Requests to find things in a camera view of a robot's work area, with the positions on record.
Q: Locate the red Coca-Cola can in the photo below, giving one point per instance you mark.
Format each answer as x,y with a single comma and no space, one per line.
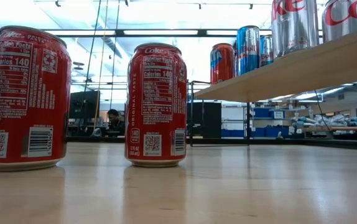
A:
156,109
26,93

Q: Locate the orange Fanta can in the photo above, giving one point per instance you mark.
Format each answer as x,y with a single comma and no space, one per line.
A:
222,65

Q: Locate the blue silver Red Bull can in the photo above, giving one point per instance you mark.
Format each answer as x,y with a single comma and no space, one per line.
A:
247,49
266,51

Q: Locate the silver Diet Coke can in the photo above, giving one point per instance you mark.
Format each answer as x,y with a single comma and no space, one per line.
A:
295,28
346,21

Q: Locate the wooden shelf with black legs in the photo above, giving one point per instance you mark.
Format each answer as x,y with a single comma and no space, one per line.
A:
290,74

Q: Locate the black cabinet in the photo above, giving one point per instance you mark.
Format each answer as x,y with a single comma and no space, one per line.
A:
209,121

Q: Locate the blue storage bin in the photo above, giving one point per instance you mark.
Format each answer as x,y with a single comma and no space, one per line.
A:
275,132
231,133
258,132
262,112

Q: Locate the person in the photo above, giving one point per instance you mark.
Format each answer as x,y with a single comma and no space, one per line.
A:
115,124

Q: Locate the grey rounded object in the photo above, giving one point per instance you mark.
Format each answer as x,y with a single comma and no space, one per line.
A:
97,132

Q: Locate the black monitor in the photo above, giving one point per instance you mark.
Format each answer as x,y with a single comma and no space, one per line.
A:
83,105

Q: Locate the blue bin white label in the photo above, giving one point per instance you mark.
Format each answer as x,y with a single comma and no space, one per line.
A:
277,114

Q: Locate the white blue robot equipment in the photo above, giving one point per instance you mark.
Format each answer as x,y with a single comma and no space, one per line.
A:
321,119

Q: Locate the wooden workbench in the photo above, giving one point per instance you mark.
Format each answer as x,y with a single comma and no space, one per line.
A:
337,128

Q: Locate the black aluminium table frame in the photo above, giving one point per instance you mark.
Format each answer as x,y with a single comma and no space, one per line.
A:
290,143

